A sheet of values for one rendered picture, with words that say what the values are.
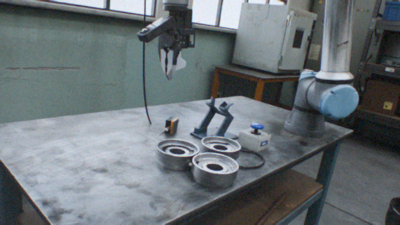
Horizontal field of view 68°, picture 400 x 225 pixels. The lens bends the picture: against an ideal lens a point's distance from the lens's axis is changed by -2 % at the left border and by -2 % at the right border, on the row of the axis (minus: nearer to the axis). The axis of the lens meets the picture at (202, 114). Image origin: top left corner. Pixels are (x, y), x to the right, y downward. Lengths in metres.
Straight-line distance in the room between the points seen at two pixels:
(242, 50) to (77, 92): 1.68
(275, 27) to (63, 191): 2.63
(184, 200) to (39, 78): 1.74
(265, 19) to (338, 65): 2.11
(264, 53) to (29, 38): 2.00
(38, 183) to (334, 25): 0.88
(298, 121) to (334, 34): 0.34
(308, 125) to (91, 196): 0.81
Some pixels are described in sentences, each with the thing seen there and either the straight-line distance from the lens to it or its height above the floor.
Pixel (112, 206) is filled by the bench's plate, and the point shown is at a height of 0.80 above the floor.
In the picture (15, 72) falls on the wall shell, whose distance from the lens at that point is 2.18.
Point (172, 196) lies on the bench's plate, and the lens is 0.62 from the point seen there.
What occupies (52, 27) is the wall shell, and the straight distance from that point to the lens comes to 2.21.
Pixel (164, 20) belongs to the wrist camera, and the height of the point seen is 1.13.
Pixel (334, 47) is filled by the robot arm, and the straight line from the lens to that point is 1.02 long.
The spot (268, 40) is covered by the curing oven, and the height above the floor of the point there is 1.10.
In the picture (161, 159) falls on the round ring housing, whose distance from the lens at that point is 0.72.
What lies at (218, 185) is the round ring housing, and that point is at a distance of 0.67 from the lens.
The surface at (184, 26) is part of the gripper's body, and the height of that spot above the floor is 1.12.
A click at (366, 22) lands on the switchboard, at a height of 1.48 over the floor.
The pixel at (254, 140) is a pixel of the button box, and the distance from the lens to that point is 0.90.
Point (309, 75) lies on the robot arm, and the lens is 1.15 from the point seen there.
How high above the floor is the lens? 1.13
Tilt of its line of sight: 16 degrees down
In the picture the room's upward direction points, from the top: 8 degrees clockwise
